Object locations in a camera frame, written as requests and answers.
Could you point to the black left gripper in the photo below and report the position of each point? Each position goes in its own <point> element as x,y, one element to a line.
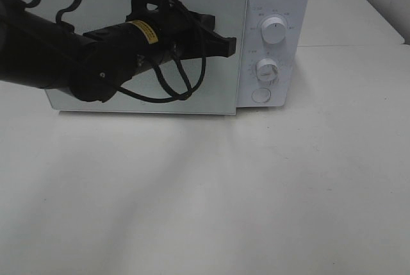
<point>166,29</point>

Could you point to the white microwave door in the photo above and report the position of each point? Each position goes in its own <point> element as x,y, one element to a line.
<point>217,93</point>

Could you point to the white microwave knob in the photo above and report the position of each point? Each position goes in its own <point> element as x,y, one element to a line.
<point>266,70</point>
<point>273,29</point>

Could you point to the round door release button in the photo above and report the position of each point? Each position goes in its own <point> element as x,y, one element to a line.
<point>261,95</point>

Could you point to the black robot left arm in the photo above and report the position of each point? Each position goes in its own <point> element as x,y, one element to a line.
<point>141,57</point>

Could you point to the white microwave oven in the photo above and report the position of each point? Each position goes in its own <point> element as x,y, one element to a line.
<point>253,50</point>

